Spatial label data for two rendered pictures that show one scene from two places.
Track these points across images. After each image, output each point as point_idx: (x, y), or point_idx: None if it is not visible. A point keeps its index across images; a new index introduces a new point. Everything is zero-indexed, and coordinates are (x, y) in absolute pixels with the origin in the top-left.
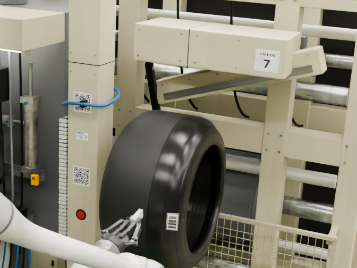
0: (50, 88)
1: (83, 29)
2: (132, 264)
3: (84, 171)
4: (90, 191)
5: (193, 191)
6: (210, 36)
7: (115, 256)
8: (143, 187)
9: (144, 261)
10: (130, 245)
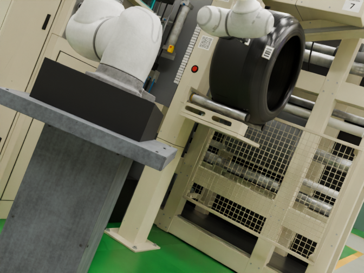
0: (199, 8)
1: None
2: (255, 0)
3: (208, 39)
4: (207, 53)
5: (267, 95)
6: None
7: None
8: None
9: (261, 7)
10: (229, 68)
